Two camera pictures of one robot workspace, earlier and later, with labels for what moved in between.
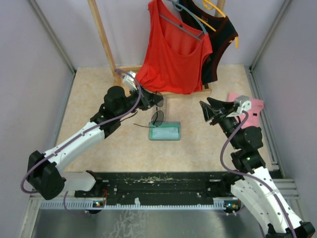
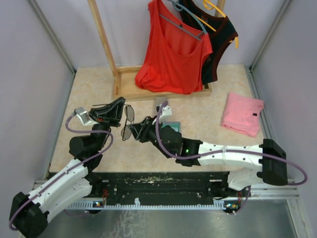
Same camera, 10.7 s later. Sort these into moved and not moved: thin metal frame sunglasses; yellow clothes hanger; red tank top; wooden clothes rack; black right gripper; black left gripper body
Moved: thin metal frame sunglasses; black right gripper; black left gripper body
Not moved: red tank top; wooden clothes rack; yellow clothes hanger
